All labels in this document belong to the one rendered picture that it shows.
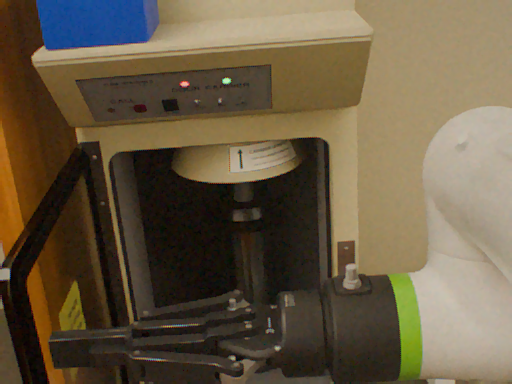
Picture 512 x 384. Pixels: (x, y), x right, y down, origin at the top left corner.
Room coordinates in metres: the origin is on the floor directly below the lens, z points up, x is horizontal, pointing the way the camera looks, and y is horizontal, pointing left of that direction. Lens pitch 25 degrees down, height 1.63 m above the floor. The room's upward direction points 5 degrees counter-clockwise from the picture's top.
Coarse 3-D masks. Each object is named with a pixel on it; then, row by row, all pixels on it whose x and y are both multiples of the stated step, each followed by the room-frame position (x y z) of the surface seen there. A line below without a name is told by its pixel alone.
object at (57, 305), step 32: (32, 224) 0.55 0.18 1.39; (64, 224) 0.64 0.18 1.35; (64, 256) 0.62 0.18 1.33; (96, 256) 0.73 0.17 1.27; (0, 288) 0.47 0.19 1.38; (32, 288) 0.51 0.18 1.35; (64, 288) 0.60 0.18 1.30; (96, 288) 0.71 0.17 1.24; (64, 320) 0.58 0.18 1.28; (96, 320) 0.68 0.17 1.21
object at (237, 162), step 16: (208, 144) 0.82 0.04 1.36; (224, 144) 0.82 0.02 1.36; (240, 144) 0.81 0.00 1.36; (256, 144) 0.82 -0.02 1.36; (272, 144) 0.82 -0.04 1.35; (288, 144) 0.84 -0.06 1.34; (176, 160) 0.86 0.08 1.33; (192, 160) 0.83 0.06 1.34; (208, 160) 0.81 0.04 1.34; (224, 160) 0.81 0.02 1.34; (240, 160) 0.81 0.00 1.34; (256, 160) 0.81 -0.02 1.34; (272, 160) 0.81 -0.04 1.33; (288, 160) 0.83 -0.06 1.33; (192, 176) 0.82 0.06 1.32; (208, 176) 0.81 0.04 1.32; (224, 176) 0.80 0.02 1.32; (240, 176) 0.80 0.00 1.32; (256, 176) 0.80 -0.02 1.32; (272, 176) 0.81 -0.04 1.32
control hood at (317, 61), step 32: (160, 32) 0.73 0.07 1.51; (192, 32) 0.72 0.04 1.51; (224, 32) 0.70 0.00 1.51; (256, 32) 0.69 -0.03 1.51; (288, 32) 0.67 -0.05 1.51; (320, 32) 0.67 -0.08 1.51; (352, 32) 0.67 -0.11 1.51; (64, 64) 0.68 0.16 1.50; (96, 64) 0.68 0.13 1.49; (128, 64) 0.68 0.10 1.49; (160, 64) 0.68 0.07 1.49; (192, 64) 0.68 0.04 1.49; (224, 64) 0.69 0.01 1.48; (256, 64) 0.69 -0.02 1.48; (288, 64) 0.69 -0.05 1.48; (320, 64) 0.69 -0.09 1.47; (352, 64) 0.70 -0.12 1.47; (64, 96) 0.72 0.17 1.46; (288, 96) 0.73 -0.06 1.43; (320, 96) 0.74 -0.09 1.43; (352, 96) 0.74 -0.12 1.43
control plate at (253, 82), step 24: (192, 72) 0.69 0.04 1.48; (216, 72) 0.69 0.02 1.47; (240, 72) 0.70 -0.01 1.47; (264, 72) 0.70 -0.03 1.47; (96, 96) 0.72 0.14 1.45; (120, 96) 0.72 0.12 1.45; (144, 96) 0.72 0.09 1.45; (168, 96) 0.72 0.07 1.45; (192, 96) 0.72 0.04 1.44; (216, 96) 0.73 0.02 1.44; (240, 96) 0.73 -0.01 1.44; (264, 96) 0.73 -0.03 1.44; (96, 120) 0.75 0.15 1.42
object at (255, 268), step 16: (208, 208) 0.90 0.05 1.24; (208, 224) 0.87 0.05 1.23; (224, 224) 0.85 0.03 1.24; (240, 224) 0.84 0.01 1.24; (224, 240) 0.86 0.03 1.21; (240, 240) 0.85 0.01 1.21; (256, 240) 0.85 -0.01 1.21; (272, 240) 0.86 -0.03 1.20; (224, 256) 0.86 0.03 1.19; (240, 256) 0.85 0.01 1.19; (256, 256) 0.85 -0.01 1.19; (272, 256) 0.86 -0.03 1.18; (224, 272) 0.86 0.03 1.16; (240, 272) 0.85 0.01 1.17; (256, 272) 0.85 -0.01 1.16; (272, 272) 0.86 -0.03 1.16; (224, 288) 0.87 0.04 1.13; (240, 288) 0.85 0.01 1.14; (256, 288) 0.85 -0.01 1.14; (272, 288) 0.86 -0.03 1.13; (272, 304) 0.86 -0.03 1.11
